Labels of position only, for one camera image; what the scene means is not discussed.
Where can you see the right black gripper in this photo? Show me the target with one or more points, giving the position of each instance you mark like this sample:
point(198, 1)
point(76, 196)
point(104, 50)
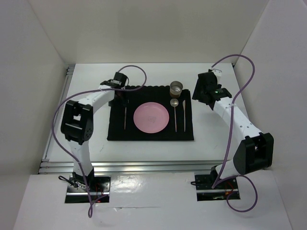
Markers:
point(196, 94)

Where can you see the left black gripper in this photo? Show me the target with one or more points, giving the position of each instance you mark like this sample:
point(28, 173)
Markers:
point(123, 102)

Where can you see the large silver dinner fork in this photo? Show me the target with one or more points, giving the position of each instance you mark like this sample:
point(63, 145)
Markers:
point(125, 117)

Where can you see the black cloth placemat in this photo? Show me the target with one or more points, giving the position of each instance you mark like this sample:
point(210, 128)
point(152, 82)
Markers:
point(157, 94)

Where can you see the silver table knife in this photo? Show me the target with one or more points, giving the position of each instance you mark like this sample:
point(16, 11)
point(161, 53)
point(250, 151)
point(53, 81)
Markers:
point(184, 114)

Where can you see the pink plastic plate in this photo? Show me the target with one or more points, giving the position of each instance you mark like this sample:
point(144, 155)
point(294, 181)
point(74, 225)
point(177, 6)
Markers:
point(151, 117)

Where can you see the metal cup with brown sleeve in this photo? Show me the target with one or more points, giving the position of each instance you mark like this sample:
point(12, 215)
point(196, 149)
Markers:
point(176, 88)

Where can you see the silver spoon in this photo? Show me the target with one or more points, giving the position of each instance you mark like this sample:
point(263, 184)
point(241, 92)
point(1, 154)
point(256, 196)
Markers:
point(174, 103)

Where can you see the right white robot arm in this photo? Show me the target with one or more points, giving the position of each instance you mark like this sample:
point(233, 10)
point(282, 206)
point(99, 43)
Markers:
point(255, 148)

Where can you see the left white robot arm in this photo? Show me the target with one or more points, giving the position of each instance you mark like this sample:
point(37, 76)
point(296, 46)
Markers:
point(78, 125)

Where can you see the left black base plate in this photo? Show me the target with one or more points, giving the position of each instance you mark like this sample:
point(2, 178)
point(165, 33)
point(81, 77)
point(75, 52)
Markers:
point(76, 192)

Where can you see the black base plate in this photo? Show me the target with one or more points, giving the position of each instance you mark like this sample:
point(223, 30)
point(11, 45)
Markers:
point(204, 192)
point(76, 192)

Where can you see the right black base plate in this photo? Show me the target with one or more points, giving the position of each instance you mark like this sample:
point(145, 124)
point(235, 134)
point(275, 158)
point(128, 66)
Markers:
point(204, 192)

